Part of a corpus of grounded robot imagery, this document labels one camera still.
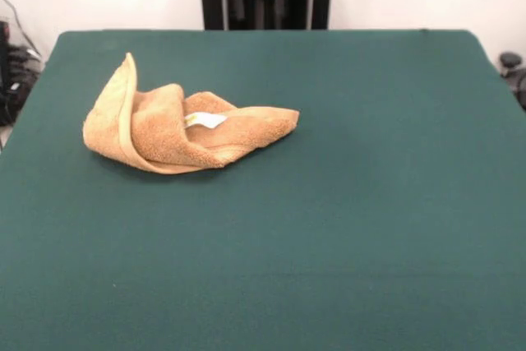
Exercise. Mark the tan terry towel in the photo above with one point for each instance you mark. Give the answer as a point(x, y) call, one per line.
point(164, 137)

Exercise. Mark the black chair base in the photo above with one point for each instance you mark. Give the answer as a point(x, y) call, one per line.
point(24, 67)

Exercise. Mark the dark green table cloth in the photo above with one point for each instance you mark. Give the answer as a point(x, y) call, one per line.
point(287, 223)

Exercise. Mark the black equipment box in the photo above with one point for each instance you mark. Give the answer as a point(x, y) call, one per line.
point(3, 55)

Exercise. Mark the grey chair base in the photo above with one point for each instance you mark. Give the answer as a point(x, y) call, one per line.
point(511, 61)

